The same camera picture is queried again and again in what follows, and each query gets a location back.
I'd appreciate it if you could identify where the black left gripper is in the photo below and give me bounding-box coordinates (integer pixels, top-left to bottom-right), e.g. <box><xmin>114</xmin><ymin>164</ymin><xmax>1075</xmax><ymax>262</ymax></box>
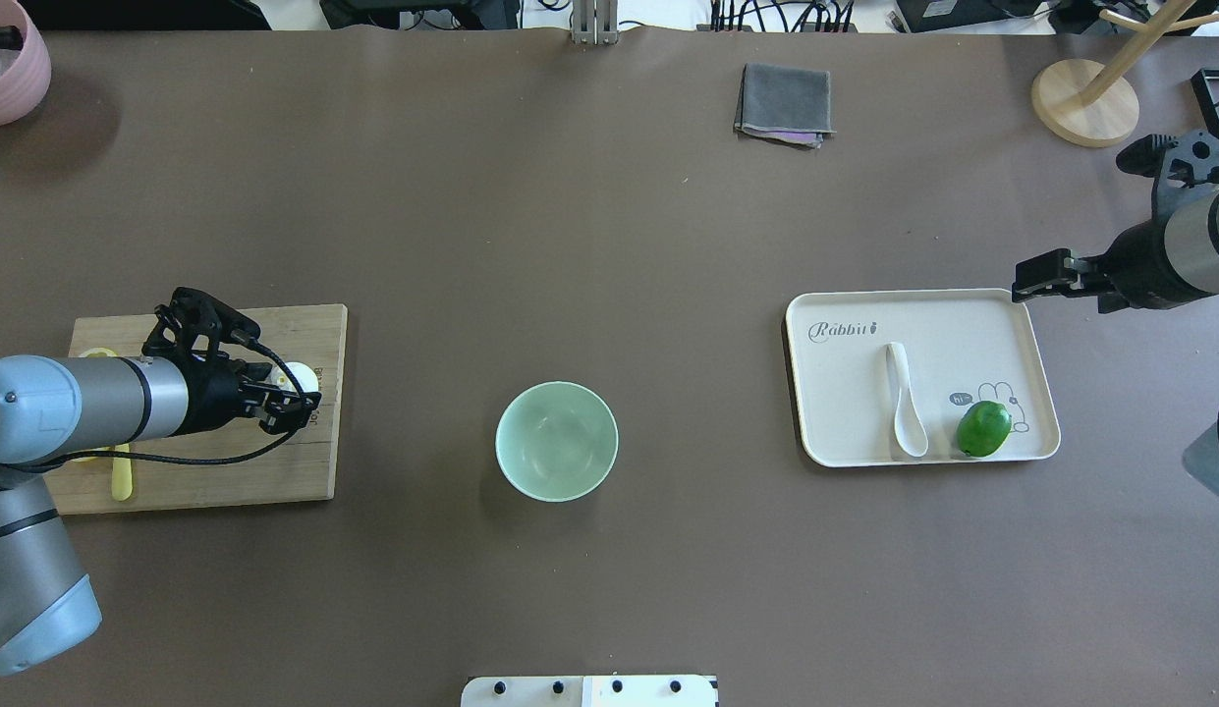
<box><xmin>182</xmin><ymin>356</ymin><xmax>322</xmax><ymax>435</ymax></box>

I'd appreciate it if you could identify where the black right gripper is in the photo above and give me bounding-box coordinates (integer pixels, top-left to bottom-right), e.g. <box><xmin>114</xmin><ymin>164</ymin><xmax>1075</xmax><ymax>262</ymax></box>
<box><xmin>1012</xmin><ymin>224</ymin><xmax>1176</xmax><ymax>314</ymax></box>

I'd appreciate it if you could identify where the white steamed bun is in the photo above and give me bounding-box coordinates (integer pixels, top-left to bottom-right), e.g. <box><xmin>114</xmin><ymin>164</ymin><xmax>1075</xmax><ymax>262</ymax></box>
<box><xmin>266</xmin><ymin>361</ymin><xmax>321</xmax><ymax>413</ymax></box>

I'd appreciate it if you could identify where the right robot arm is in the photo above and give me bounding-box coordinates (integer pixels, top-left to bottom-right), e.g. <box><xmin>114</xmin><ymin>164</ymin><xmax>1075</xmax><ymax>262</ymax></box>
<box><xmin>1012</xmin><ymin>188</ymin><xmax>1219</xmax><ymax>314</ymax></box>

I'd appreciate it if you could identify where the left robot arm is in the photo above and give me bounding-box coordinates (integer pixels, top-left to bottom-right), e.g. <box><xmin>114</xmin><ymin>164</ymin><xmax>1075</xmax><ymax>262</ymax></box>
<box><xmin>0</xmin><ymin>351</ymin><xmax>321</xmax><ymax>677</ymax></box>

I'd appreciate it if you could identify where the white ceramic spoon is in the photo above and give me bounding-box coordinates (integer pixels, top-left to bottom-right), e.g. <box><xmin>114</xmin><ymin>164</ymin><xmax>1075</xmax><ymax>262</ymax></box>
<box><xmin>886</xmin><ymin>343</ymin><xmax>929</xmax><ymax>460</ymax></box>

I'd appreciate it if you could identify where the light green bowl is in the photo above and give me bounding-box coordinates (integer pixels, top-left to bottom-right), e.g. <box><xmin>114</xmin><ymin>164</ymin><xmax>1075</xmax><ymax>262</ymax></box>
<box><xmin>495</xmin><ymin>382</ymin><xmax>620</xmax><ymax>503</ymax></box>

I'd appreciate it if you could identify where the pink bowl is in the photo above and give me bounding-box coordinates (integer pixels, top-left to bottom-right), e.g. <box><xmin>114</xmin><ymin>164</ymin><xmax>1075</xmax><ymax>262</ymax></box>
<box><xmin>0</xmin><ymin>1</ymin><xmax>52</xmax><ymax>126</ymax></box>

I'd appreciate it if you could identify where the wooden cutting board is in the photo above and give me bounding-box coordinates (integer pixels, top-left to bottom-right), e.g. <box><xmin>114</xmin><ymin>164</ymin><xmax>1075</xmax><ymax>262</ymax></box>
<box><xmin>44</xmin><ymin>304</ymin><xmax>349</xmax><ymax>514</ymax></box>

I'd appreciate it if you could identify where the cream rabbit tray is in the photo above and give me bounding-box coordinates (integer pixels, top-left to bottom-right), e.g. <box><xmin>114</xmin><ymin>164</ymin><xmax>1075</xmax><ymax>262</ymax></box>
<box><xmin>784</xmin><ymin>288</ymin><xmax>1061</xmax><ymax>468</ymax></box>

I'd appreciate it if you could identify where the yellow plastic knife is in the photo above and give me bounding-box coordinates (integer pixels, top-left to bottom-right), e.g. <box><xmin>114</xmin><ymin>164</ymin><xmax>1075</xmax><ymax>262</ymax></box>
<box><xmin>110</xmin><ymin>444</ymin><xmax>135</xmax><ymax>503</ymax></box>

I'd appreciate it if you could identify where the green lime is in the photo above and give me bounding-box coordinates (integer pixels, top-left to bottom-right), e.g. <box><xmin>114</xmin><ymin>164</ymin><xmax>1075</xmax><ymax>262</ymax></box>
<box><xmin>956</xmin><ymin>400</ymin><xmax>1014</xmax><ymax>458</ymax></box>

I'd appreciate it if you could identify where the wooden cup tree stand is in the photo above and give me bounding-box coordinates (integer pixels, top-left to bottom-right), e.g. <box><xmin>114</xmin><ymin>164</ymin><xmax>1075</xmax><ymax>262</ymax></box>
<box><xmin>1030</xmin><ymin>1</ymin><xmax>1219</xmax><ymax>147</ymax></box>

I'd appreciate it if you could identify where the mirror tray with glass rack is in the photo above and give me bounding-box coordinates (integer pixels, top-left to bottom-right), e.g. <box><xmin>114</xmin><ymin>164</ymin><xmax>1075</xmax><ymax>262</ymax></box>
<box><xmin>1190</xmin><ymin>68</ymin><xmax>1219</xmax><ymax>138</ymax></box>

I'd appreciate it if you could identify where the folded grey cloth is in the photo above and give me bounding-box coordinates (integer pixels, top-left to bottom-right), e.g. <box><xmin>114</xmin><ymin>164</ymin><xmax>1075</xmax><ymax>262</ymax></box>
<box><xmin>731</xmin><ymin>63</ymin><xmax>835</xmax><ymax>149</ymax></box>

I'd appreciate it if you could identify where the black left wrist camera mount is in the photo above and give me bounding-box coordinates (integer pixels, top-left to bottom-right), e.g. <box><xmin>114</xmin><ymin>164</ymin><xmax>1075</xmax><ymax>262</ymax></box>
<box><xmin>141</xmin><ymin>286</ymin><xmax>260</xmax><ymax>360</ymax></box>

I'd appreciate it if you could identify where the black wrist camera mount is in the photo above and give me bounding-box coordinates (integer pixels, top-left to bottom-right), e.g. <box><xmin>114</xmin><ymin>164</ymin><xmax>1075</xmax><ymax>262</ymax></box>
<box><xmin>1115</xmin><ymin>130</ymin><xmax>1219</xmax><ymax>188</ymax></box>
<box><xmin>141</xmin><ymin>286</ymin><xmax>260</xmax><ymax>360</ymax></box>

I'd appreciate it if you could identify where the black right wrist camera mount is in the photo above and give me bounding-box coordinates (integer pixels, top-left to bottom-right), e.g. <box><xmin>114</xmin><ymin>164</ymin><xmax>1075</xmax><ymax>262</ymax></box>
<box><xmin>1115</xmin><ymin>130</ymin><xmax>1219</xmax><ymax>188</ymax></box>

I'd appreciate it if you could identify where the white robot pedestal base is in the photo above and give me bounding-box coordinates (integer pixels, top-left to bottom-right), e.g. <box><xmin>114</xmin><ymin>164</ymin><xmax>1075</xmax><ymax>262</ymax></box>
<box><xmin>460</xmin><ymin>673</ymin><xmax>720</xmax><ymax>706</ymax></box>

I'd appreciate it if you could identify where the aluminium frame post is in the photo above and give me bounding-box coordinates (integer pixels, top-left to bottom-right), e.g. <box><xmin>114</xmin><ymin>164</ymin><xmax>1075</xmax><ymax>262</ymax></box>
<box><xmin>570</xmin><ymin>0</ymin><xmax>620</xmax><ymax>45</ymax></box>

